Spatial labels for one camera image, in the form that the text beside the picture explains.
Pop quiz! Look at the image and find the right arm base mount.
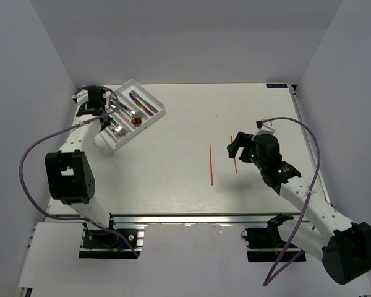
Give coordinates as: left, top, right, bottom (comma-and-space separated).
241, 213, 294, 263

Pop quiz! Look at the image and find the silver spoon dark handle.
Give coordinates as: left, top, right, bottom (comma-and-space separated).
114, 99, 140, 118

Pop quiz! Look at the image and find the blue label sticker right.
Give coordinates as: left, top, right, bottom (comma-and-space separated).
266, 83, 288, 88

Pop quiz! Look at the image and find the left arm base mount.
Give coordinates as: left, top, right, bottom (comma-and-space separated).
79, 220, 146, 260

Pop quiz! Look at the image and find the iridescent gold spoon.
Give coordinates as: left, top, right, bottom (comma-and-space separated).
131, 118, 142, 127

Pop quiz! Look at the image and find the orange chopstick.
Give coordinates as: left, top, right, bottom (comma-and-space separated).
230, 135, 238, 174
209, 145, 213, 186

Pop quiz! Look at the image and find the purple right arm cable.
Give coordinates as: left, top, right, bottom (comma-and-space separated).
255, 116, 323, 287

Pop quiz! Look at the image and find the silver ornate butter knife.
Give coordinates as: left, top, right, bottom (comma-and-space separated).
130, 90, 158, 113

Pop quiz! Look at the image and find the white compartment utensil tray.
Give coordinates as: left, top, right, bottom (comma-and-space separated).
95, 80, 166, 155

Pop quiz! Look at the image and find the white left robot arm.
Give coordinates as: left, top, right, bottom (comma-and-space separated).
45, 86, 118, 247

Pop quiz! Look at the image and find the iridescent rainbow knife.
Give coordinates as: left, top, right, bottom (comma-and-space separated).
129, 93, 154, 117

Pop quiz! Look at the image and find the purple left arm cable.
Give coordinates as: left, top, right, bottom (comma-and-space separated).
19, 85, 140, 259

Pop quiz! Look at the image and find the dark handle fork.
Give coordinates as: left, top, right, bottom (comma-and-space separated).
109, 124, 129, 137

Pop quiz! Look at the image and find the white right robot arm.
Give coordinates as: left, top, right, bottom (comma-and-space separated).
227, 132, 371, 285

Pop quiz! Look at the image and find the silver spoon pink handle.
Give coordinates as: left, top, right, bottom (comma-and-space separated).
109, 103, 136, 129

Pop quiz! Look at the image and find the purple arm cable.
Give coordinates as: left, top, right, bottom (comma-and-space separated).
19, 85, 140, 259
255, 116, 323, 287

